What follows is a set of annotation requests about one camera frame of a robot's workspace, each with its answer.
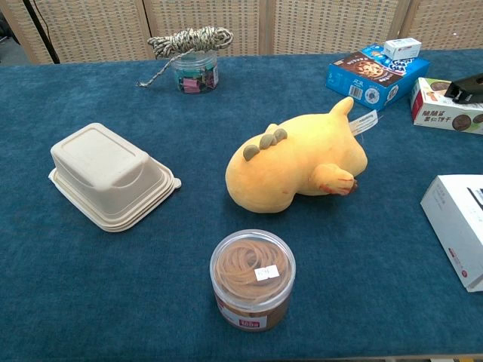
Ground yellow plush dinosaur toy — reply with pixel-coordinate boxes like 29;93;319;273
225;96;380;214

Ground dark blue carpeted table top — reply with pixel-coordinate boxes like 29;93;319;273
0;48;483;362

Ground clear jar of rubber bands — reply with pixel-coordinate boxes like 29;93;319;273
209;229;297;333

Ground clear jar of binder clips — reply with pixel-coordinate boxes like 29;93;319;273
170;50;220;95

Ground beige pulp takeout container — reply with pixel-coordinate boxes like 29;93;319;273
48;122;183;233

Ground blue chocolate cookie box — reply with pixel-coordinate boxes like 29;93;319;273
325;44;432;112

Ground white red biscuit box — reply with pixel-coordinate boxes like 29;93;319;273
410;77;483;136

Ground small white cardboard box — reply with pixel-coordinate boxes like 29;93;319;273
383;37;423;60

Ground woven rattan folding screen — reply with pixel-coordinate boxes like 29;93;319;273
0;0;483;65

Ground white stapler packaging box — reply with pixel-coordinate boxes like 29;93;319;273
420;174;483;293

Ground black stapler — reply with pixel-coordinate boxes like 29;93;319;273
444;73;483;105

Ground black tripod stand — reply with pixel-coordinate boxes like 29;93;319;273
22;0;61;64

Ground coiled speckled rope bundle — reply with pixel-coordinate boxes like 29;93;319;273
136;26;235;88

